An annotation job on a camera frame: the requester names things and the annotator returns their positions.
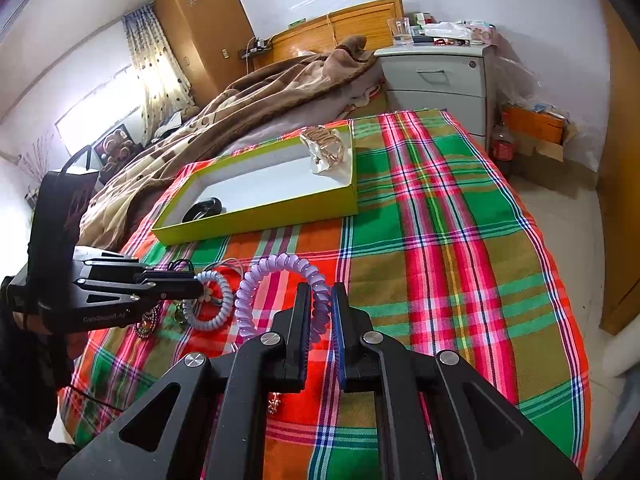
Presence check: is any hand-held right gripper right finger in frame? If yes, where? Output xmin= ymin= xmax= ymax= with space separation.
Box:
xmin=331 ymin=283 xmax=583 ymax=480

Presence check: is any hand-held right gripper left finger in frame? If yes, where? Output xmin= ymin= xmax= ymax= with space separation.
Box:
xmin=57 ymin=282 xmax=321 ymax=480

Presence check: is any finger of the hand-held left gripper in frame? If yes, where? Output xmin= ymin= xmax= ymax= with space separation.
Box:
xmin=71 ymin=279 xmax=206 ymax=307
xmin=74 ymin=248 xmax=196 ymax=284

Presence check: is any purple spiral hair tie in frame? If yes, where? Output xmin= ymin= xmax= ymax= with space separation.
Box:
xmin=235 ymin=254 xmax=333 ymax=343

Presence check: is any light blue spiral hair tie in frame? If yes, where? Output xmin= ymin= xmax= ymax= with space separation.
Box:
xmin=182 ymin=271 xmax=234 ymax=332

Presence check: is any yellow-green cardboard box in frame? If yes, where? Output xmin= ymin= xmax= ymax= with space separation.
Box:
xmin=151 ymin=132 xmax=359 ymax=246

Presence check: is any person's left forearm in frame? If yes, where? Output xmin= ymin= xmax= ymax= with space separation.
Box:
xmin=0 ymin=327 xmax=76 ymax=480

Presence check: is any person's left hand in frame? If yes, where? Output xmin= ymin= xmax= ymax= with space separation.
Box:
xmin=11 ymin=309 xmax=40 ymax=333

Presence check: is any thin grey hair elastic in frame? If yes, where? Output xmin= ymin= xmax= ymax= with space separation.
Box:
xmin=205 ymin=258 xmax=244 ymax=281

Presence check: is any teddy bear picture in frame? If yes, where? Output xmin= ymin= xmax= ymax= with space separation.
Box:
xmin=92 ymin=127 xmax=133 ymax=171

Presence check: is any window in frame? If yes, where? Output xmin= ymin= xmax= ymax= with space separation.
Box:
xmin=55 ymin=67 xmax=143 ymax=156

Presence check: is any plaid bedsheet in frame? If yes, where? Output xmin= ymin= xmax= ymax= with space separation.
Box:
xmin=57 ymin=110 xmax=586 ymax=480

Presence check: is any clear and gold hair clip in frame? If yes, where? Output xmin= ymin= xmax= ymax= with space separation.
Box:
xmin=299 ymin=127 xmax=348 ymax=176

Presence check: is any dotted curtain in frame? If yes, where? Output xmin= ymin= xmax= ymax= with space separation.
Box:
xmin=122 ymin=4 xmax=193 ymax=146

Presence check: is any brown patterned blanket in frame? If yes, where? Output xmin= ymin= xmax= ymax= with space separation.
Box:
xmin=80 ymin=35 xmax=388 ymax=251

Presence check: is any cola bottle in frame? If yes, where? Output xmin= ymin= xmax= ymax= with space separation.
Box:
xmin=492 ymin=112 xmax=516 ymax=176

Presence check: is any power strip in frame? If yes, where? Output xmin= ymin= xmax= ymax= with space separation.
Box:
xmin=240 ymin=37 xmax=273 ymax=57

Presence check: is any wooden wardrobe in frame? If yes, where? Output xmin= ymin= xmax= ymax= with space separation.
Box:
xmin=154 ymin=0 xmax=256 ymax=106

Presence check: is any grey nightstand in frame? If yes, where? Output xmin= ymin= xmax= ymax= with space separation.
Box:
xmin=374 ymin=42 xmax=496 ymax=153

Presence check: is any orange box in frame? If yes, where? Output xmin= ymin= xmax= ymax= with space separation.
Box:
xmin=502 ymin=102 xmax=568 ymax=146

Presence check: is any wooden headboard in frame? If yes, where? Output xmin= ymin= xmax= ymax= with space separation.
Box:
xmin=250 ymin=0 xmax=405 ymax=72

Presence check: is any clear drinking glass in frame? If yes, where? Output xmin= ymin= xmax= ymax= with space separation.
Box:
xmin=387 ymin=17 xmax=413 ymax=46

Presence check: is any wooden door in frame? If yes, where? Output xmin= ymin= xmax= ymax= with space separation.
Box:
xmin=597 ymin=0 xmax=640 ymax=336

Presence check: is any pile of packets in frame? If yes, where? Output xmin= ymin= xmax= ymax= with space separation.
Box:
xmin=412 ymin=10 xmax=498 ymax=47

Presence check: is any black bracelet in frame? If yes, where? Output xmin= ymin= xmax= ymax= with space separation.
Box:
xmin=182 ymin=198 xmax=223 ymax=223

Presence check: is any black cable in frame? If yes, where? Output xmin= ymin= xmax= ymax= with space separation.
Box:
xmin=57 ymin=382 xmax=131 ymax=413

